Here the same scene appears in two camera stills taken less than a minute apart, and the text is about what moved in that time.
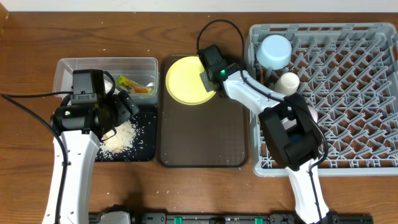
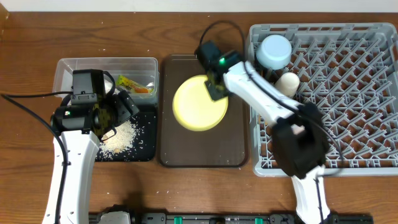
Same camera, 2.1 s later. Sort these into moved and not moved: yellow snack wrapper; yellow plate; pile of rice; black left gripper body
Moved: yellow plate
Not moved: black left gripper body; pile of rice; yellow snack wrapper
